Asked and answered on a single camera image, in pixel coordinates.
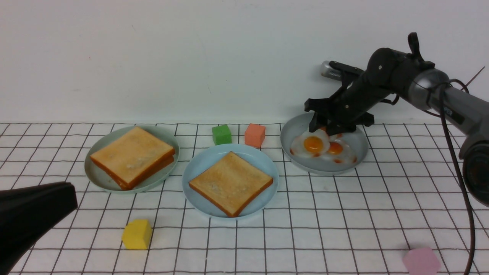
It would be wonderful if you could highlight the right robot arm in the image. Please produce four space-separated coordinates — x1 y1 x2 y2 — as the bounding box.
304 32 489 205

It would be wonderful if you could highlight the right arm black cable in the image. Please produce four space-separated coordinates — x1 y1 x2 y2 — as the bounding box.
420 67 486 275

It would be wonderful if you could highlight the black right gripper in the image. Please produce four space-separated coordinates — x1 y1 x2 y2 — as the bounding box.
304 71 394 136

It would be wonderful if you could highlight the yellow foam cube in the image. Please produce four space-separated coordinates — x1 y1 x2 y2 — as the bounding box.
121 219 152 249

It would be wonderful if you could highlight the pale green plate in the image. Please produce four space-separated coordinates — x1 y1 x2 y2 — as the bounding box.
84 125 180 193

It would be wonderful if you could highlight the middle fried egg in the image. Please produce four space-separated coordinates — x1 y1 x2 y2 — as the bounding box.
319 140 357 164

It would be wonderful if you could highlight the white checkered tablecloth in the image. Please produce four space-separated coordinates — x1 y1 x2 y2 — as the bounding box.
0 122 470 275

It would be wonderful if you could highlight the toast slice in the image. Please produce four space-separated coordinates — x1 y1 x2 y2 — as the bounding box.
189 152 274 217
90 126 176 188
108 156 174 190

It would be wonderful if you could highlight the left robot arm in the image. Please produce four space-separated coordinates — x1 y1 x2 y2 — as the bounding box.
0 182 78 275

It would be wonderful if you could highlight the green foam cube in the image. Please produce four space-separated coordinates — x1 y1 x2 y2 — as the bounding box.
212 124 232 146

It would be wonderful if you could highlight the light blue plate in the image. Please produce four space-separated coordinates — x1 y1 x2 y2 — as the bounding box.
182 143 279 220

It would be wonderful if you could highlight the grey plate with eggs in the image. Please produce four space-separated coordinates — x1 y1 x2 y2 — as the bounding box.
280 113 368 176

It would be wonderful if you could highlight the large fried egg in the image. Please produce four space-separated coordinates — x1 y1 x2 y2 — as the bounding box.
289 129 330 159

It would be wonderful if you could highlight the orange foam cube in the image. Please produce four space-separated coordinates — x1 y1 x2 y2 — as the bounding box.
244 123 266 148

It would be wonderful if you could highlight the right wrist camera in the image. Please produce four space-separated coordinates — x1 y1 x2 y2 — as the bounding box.
320 61 364 81

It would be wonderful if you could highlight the pink foam cube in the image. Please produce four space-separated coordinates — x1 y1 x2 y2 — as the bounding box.
402 247 441 275

